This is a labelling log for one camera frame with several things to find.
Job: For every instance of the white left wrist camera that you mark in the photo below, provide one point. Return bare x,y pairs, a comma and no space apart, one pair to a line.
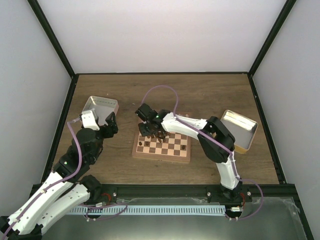
90,119

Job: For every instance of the wooden chess board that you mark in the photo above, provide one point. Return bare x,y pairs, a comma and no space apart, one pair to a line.
170,151

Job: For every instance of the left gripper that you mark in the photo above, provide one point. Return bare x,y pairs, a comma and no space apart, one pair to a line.
113,125

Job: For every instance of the pink metal tray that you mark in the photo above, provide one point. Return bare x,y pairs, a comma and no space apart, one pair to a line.
102,107

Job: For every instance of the light blue cable duct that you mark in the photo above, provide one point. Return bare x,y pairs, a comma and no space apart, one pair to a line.
153,210

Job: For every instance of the gold metal tray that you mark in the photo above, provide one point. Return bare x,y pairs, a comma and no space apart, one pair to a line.
242,128

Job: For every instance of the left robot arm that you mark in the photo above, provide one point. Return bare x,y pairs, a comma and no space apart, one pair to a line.
66,186

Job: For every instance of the black enclosure frame post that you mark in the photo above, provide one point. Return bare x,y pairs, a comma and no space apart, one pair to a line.
41,17

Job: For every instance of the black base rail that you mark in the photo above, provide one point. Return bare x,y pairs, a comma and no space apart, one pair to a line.
212,192

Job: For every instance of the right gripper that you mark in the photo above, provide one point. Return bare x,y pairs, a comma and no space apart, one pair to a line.
143,131

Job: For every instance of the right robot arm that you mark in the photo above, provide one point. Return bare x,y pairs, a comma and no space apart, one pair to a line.
217,142

